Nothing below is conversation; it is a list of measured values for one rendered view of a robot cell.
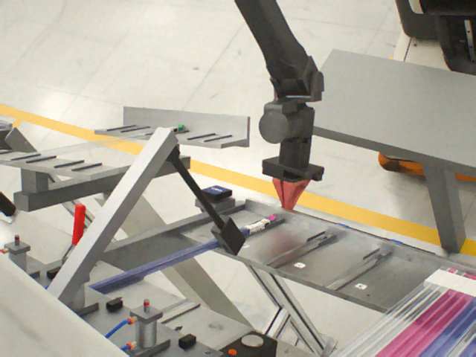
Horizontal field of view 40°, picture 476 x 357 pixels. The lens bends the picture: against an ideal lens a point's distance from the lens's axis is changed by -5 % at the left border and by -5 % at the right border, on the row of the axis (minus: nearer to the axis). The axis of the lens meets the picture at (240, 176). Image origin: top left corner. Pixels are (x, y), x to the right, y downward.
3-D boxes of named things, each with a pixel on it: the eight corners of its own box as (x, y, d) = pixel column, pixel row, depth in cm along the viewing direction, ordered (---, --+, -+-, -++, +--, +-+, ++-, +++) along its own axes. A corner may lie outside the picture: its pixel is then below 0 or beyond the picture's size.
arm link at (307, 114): (320, 104, 124) (293, 98, 127) (304, 107, 118) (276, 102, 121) (316, 140, 126) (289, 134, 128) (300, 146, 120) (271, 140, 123)
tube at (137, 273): (269, 222, 125) (270, 216, 125) (275, 224, 125) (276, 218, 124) (50, 307, 86) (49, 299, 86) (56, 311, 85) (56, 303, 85)
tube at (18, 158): (178, 130, 151) (178, 126, 151) (183, 131, 150) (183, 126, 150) (-1, 164, 108) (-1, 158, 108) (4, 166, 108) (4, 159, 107)
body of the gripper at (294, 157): (306, 182, 121) (311, 142, 119) (259, 169, 127) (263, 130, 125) (324, 177, 126) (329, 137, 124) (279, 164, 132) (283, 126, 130)
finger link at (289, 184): (288, 222, 125) (294, 172, 122) (256, 211, 129) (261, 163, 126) (307, 214, 130) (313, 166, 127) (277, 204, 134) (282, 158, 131)
